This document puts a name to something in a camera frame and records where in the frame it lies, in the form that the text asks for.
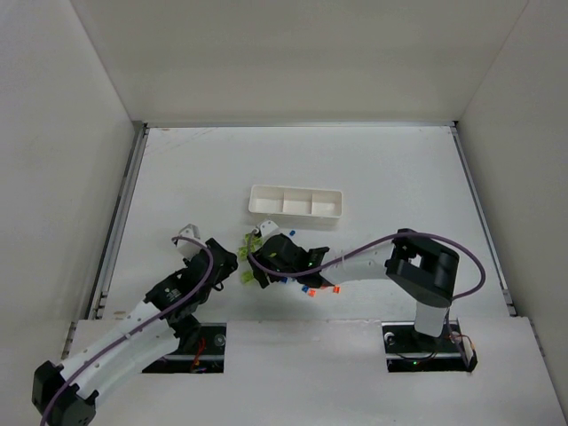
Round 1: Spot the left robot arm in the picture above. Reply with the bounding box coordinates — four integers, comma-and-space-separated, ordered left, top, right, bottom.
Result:
31, 238, 238, 425

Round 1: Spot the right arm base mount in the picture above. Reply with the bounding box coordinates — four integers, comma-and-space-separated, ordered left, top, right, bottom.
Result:
382, 320, 478, 373

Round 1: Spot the green 2x2 lego brick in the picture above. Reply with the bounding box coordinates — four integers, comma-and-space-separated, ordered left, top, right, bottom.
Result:
241, 271, 255, 285

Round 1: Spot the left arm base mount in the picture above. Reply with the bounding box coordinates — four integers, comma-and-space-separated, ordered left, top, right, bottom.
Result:
142, 323, 227, 375

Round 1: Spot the white three-compartment tray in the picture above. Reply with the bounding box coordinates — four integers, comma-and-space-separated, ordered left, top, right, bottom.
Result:
248, 185, 343, 226

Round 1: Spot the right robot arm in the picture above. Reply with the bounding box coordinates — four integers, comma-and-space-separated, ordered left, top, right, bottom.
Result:
247, 225, 460, 338

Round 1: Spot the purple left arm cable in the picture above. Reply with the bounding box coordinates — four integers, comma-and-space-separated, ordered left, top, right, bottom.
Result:
39, 235, 215, 426

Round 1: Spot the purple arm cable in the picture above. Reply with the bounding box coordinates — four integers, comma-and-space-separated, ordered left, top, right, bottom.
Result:
246, 228, 487, 305
39, 235, 215, 426

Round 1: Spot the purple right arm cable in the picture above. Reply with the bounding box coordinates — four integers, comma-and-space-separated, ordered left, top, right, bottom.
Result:
246, 228, 487, 305

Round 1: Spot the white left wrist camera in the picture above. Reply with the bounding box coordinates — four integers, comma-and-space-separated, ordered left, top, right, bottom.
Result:
174, 224, 201, 260

